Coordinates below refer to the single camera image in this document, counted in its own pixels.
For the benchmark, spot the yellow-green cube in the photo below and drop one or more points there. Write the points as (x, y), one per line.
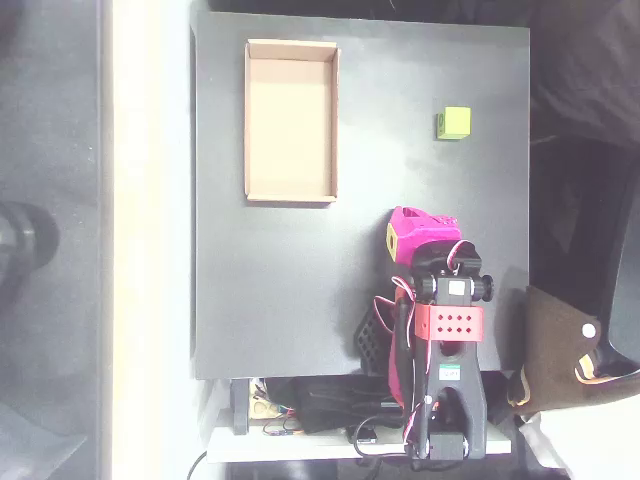
(455, 123)

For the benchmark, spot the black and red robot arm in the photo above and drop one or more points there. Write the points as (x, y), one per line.
(457, 370)

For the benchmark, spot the shallow cardboard box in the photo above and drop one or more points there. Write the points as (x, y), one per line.
(290, 120)

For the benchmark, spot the brown felt bag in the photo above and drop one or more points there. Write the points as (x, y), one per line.
(550, 350)

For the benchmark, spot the black fabric pouch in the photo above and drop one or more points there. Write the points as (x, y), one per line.
(340, 405)

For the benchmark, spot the small black plug adapter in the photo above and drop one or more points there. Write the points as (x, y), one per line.
(367, 435)

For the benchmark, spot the black office chair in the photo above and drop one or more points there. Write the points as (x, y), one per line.
(625, 275)

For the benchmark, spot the wooden electronics board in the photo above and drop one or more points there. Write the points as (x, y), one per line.
(262, 405)

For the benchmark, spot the black table clamp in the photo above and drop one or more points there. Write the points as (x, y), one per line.
(241, 405)

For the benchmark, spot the white shelf board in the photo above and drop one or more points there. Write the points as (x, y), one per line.
(300, 446)

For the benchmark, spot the dark grey fabric garment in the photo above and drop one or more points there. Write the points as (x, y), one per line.
(590, 75)

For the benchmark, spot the black round stand foot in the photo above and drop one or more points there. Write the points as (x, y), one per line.
(25, 245)

